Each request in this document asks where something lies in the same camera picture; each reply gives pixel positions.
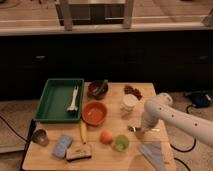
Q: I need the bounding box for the green plastic tray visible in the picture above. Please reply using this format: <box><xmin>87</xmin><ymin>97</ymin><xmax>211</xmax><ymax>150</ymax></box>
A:
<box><xmin>34</xmin><ymin>78</ymin><xmax>84</xmax><ymax>123</ymax></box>

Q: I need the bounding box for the orange fruit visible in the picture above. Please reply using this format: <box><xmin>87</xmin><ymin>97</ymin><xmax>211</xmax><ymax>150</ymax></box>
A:
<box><xmin>100</xmin><ymin>130</ymin><xmax>112</xmax><ymax>144</ymax></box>

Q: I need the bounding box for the small metal cup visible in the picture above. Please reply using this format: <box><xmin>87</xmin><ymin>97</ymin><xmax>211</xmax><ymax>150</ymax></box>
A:
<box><xmin>32</xmin><ymin>129</ymin><xmax>49</xmax><ymax>147</ymax></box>

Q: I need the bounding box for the brown wooden block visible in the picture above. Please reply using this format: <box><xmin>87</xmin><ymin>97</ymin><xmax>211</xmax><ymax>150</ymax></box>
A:
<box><xmin>66</xmin><ymin>144</ymin><xmax>92</xmax><ymax>162</ymax></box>

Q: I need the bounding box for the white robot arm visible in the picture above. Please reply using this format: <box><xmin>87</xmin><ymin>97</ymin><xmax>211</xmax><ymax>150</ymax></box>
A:
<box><xmin>141</xmin><ymin>93</ymin><xmax>213</xmax><ymax>148</ymax></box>

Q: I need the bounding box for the dark brown bowl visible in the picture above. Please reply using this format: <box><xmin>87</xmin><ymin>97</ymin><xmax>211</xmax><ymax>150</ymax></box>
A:
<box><xmin>87</xmin><ymin>80</ymin><xmax>108</xmax><ymax>100</ymax></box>

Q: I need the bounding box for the silver metal fork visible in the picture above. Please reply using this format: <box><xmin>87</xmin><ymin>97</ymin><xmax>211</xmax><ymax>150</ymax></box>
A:
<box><xmin>127</xmin><ymin>126</ymin><xmax>160</xmax><ymax>132</ymax></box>

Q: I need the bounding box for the metal frame stand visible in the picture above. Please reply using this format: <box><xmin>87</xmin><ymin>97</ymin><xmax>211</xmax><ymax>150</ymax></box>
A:
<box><xmin>55</xmin><ymin>0</ymin><xmax>134</xmax><ymax>31</ymax></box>

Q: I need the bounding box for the black power cable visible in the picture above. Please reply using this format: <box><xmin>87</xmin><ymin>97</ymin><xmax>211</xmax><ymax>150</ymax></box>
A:
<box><xmin>169</xmin><ymin>104</ymin><xmax>198</xmax><ymax>171</ymax></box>

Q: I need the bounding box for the brown dried snack pile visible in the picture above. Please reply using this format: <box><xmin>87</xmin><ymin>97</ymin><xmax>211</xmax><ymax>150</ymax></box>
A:
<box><xmin>124</xmin><ymin>85</ymin><xmax>142</xmax><ymax>100</ymax></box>

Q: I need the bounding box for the yellow banana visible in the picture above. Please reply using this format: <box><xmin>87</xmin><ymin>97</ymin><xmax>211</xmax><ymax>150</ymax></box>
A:
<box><xmin>80</xmin><ymin>120</ymin><xmax>87</xmax><ymax>144</ymax></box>

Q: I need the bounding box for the black cable at left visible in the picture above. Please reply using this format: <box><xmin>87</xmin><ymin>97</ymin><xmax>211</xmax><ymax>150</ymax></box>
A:
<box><xmin>0</xmin><ymin>114</ymin><xmax>37</xmax><ymax>171</ymax></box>

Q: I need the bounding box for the blue sponge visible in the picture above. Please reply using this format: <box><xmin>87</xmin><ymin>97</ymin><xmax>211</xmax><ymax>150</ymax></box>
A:
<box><xmin>52</xmin><ymin>135</ymin><xmax>73</xmax><ymax>158</ymax></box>

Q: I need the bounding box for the red bowl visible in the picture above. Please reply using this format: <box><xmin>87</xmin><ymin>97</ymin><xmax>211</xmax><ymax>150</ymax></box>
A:
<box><xmin>82</xmin><ymin>101</ymin><xmax>107</xmax><ymax>126</ymax></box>

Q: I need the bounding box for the grey folded cloth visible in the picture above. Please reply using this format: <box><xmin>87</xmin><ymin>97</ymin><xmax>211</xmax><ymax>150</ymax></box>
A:
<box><xmin>138</xmin><ymin>141</ymin><xmax>166</xmax><ymax>171</ymax></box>

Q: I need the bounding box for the blue black device on floor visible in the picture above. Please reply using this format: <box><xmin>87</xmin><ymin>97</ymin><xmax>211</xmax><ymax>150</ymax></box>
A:
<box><xmin>190</xmin><ymin>92</ymin><xmax>212</xmax><ymax>108</ymax></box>

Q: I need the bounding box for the white plastic brush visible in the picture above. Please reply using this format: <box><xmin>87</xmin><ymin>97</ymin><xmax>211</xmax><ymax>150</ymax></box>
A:
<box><xmin>67</xmin><ymin>86</ymin><xmax>78</xmax><ymax>112</ymax></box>

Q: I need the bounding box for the green cup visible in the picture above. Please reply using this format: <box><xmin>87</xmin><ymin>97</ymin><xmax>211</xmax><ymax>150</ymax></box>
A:
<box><xmin>112</xmin><ymin>135</ymin><xmax>129</xmax><ymax>152</ymax></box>

